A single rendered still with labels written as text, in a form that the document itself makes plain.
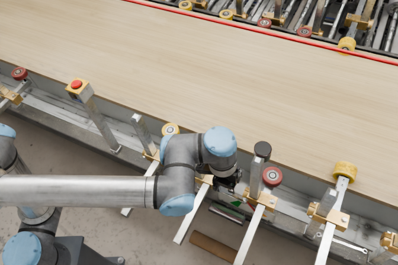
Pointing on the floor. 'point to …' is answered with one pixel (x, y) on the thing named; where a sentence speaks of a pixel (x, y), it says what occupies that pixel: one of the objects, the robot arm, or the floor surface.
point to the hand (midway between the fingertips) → (220, 187)
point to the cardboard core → (213, 246)
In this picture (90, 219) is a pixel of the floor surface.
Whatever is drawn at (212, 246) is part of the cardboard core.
